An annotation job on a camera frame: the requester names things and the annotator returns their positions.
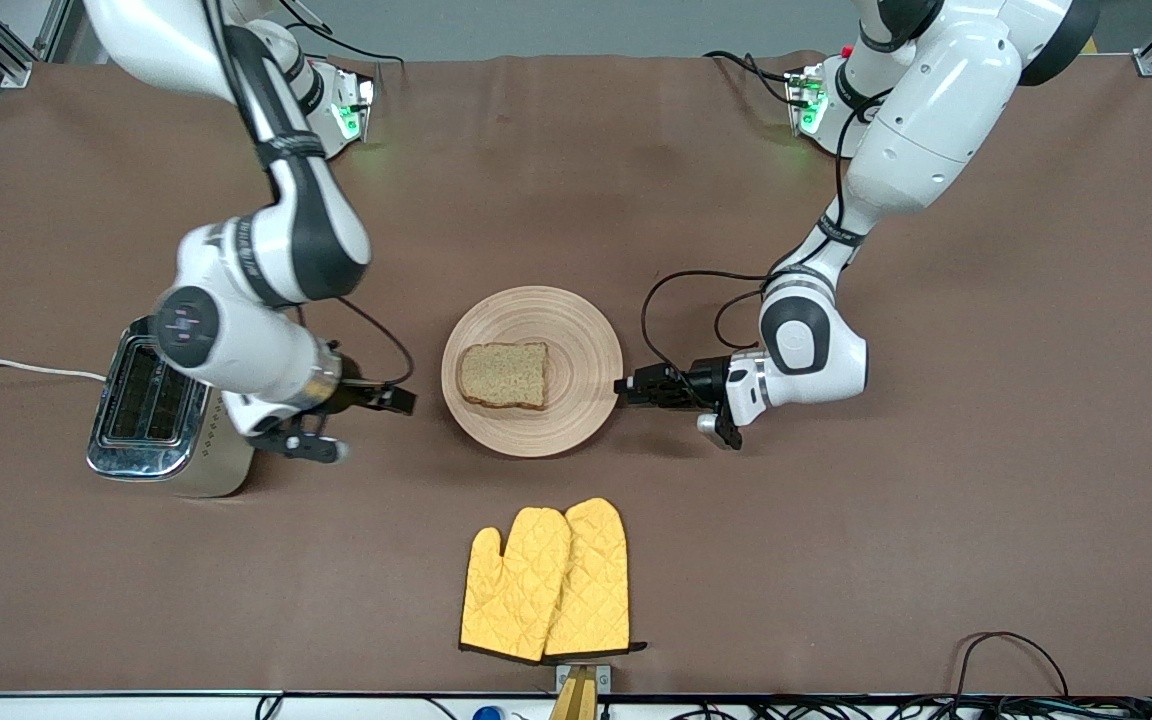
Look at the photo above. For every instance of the brown table cover cloth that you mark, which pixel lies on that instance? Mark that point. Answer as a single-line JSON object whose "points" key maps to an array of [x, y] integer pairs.
{"points": [[936, 520]]}

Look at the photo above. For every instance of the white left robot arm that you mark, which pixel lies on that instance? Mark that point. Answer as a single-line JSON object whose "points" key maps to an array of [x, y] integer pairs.
{"points": [[936, 110]]}

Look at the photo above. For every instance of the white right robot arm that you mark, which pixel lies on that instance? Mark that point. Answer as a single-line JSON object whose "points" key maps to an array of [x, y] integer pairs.
{"points": [[276, 240]]}

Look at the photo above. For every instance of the brown toast slice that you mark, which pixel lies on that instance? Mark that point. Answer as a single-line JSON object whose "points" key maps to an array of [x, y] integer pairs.
{"points": [[501, 375]]}

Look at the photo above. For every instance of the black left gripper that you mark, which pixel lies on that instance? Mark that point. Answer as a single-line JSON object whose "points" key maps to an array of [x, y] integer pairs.
{"points": [[704, 381]]}

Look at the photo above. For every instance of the small blue cap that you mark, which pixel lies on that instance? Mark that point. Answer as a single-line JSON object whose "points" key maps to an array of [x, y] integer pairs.
{"points": [[487, 714]]}

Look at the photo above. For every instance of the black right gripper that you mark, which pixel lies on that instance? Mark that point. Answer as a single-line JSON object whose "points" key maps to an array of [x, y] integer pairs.
{"points": [[353, 393]]}

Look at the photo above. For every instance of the round light wooden plate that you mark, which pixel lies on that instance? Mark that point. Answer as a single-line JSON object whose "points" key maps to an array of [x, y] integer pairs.
{"points": [[576, 340]]}

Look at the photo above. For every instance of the yellow quilted oven mitt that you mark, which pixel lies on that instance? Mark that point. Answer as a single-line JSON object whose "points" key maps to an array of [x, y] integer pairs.
{"points": [[511, 590], [591, 580]]}

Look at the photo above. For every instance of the chrome two-slot toaster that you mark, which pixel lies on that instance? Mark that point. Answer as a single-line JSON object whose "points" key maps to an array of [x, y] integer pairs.
{"points": [[136, 400]]}

